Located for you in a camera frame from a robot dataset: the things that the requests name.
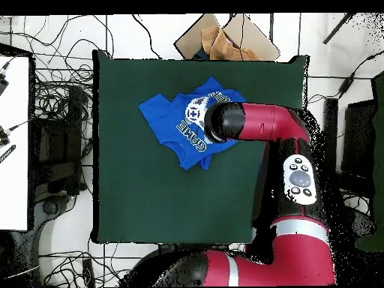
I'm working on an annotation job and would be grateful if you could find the black device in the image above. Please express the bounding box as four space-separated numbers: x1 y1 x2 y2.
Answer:
0 71 10 98
0 124 12 148

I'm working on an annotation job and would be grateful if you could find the brown cardboard box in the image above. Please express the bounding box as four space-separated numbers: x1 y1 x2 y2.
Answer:
173 13 281 62

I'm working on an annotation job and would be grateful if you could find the blue printed T-shirt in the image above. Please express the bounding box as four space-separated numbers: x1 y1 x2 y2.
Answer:
137 75 248 171

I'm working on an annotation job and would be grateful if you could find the black ribbed strip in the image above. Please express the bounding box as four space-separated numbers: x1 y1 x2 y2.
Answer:
0 144 17 165

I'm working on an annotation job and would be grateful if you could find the black cable tangle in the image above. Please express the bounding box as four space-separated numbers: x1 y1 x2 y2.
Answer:
338 185 371 217
31 14 95 124
38 250 136 288

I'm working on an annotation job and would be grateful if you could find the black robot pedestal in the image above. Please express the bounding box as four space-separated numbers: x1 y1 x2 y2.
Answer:
157 243 229 256

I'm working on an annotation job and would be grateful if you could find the tan cloth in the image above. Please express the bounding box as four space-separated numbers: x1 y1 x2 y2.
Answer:
200 25 264 62

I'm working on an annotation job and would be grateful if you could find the black rod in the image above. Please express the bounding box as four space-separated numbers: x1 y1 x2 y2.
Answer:
322 12 356 45

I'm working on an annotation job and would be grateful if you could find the black power strip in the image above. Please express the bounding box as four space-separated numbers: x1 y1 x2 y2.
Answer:
82 257 96 288

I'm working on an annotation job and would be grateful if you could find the dark green table cloth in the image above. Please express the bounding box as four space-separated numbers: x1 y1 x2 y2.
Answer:
91 49 310 245
353 70 384 254

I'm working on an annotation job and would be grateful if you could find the dark blue cloth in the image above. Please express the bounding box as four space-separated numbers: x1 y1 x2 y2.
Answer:
192 48 212 61

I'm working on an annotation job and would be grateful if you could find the black power adapter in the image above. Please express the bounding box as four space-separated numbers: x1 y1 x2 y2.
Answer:
337 74 356 98

